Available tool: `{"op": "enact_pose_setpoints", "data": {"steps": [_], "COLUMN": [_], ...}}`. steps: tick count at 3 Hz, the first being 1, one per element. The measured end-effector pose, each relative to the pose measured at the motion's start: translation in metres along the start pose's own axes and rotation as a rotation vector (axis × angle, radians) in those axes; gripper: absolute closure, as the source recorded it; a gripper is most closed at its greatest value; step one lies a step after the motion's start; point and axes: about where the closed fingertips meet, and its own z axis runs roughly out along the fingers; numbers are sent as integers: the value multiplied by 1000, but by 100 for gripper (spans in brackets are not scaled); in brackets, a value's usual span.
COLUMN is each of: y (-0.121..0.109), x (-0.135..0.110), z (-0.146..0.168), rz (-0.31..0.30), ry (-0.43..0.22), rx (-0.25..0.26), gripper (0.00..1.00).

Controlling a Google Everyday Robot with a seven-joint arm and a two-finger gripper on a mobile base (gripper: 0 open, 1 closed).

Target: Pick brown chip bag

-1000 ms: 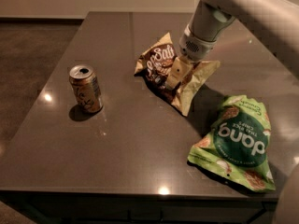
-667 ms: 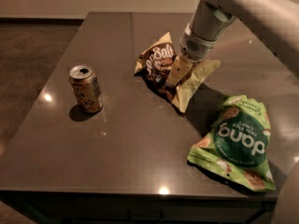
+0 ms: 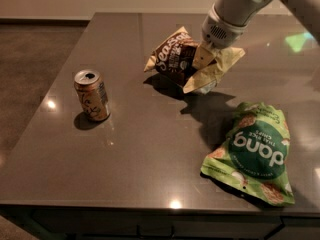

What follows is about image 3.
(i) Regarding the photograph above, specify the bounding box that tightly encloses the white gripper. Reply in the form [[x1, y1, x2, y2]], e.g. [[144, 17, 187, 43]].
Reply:
[[192, 4, 249, 70]]

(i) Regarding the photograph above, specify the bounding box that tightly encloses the brown chip bag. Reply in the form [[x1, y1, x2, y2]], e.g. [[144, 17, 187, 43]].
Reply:
[[144, 26, 245, 95]]

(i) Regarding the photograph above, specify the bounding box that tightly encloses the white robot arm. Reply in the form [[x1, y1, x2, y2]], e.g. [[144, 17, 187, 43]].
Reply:
[[201, 0, 320, 50]]

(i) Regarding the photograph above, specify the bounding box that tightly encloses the green dang chip bag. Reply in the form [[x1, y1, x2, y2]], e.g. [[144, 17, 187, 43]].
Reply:
[[201, 102, 295, 206]]

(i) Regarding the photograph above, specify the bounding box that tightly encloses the orange soda can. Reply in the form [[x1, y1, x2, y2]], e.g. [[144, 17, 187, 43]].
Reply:
[[74, 69, 110, 122]]

